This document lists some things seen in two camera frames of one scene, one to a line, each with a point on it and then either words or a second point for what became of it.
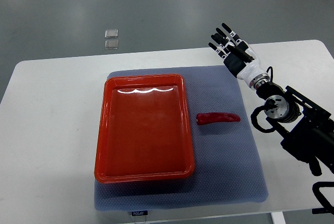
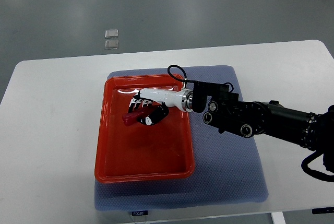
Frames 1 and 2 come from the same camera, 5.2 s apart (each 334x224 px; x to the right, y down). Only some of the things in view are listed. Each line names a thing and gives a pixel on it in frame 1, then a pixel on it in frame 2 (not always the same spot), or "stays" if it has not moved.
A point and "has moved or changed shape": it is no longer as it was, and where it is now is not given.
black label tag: [139, 213] stays
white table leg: [278, 217] stays
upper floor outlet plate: [111, 33] stays
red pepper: [205, 118] has moved or changed shape
